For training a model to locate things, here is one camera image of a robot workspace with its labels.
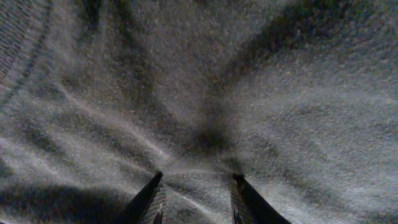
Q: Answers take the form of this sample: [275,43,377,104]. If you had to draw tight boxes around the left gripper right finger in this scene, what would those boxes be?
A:
[231,174,291,224]

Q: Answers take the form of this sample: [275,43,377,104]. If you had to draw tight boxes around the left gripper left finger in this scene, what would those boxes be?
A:
[116,171,167,224]

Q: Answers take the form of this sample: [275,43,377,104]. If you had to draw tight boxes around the dark green t-shirt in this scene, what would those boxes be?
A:
[1,1,397,223]

